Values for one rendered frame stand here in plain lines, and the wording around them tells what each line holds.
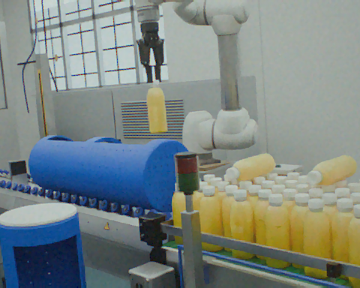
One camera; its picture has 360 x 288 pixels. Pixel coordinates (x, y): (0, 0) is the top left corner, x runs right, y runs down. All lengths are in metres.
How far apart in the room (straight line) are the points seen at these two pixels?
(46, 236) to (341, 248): 0.91
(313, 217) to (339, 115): 3.24
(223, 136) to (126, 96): 1.76
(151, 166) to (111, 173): 0.20
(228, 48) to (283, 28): 2.33
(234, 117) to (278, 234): 1.14
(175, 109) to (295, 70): 1.35
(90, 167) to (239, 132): 0.81
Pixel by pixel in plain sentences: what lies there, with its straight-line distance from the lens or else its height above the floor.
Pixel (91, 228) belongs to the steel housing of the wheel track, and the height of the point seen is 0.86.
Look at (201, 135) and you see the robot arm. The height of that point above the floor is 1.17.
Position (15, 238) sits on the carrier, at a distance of 1.72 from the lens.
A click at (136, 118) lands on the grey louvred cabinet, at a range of 4.11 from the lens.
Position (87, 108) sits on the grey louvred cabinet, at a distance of 4.52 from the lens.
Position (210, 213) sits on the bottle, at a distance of 1.62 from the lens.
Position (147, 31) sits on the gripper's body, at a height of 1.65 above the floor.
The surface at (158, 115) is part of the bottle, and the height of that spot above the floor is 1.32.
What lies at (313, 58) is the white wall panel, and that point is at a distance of 4.66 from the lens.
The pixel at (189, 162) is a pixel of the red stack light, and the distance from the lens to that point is 1.32.
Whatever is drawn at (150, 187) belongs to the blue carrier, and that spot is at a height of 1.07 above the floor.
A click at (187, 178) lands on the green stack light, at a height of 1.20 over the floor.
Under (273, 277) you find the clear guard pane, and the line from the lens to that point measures 1.38.
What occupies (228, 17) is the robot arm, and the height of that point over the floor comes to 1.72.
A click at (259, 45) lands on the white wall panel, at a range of 4.89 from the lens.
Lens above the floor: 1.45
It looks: 8 degrees down
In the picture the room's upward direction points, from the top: 5 degrees counter-clockwise
